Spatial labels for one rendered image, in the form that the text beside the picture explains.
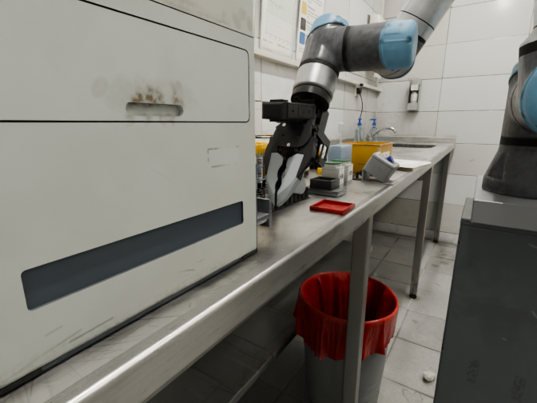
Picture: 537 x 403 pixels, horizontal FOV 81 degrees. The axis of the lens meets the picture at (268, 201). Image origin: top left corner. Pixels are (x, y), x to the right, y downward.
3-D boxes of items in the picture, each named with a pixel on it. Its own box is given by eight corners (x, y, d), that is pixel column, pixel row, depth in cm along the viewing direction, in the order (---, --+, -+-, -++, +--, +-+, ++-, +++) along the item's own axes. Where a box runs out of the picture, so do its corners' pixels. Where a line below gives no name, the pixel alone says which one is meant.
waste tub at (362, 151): (378, 177, 99) (380, 144, 96) (338, 173, 106) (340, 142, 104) (391, 172, 109) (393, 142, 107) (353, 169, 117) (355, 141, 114)
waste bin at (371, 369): (370, 462, 100) (383, 341, 89) (272, 406, 119) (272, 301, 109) (397, 383, 130) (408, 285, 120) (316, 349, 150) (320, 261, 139)
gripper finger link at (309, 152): (308, 181, 51) (322, 132, 52) (305, 178, 50) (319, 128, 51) (284, 179, 53) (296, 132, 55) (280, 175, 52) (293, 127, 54)
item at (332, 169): (337, 190, 79) (339, 163, 78) (320, 188, 82) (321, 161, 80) (344, 187, 83) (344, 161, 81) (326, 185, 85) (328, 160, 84)
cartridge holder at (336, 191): (337, 197, 71) (338, 181, 71) (302, 193, 76) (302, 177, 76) (346, 193, 76) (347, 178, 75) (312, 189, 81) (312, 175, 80)
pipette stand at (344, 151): (344, 181, 91) (346, 146, 88) (321, 179, 94) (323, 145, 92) (355, 177, 99) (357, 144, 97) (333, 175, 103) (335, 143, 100)
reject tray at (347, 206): (342, 215, 58) (343, 210, 58) (309, 209, 62) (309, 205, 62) (355, 207, 64) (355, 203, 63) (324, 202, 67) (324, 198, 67)
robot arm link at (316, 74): (329, 60, 53) (288, 65, 57) (323, 84, 52) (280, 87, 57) (343, 87, 59) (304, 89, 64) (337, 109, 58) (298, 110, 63)
